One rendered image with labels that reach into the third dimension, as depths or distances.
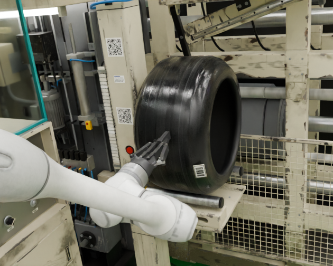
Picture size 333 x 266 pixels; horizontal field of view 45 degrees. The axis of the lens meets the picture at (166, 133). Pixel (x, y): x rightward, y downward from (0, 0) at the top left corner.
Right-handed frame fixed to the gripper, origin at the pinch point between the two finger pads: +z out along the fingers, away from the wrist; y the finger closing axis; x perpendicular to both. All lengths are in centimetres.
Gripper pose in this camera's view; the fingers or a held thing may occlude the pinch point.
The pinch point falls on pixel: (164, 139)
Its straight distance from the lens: 138.7
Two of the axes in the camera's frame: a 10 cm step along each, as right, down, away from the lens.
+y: -8.9, -0.7, 4.4
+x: 1.6, 8.7, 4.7
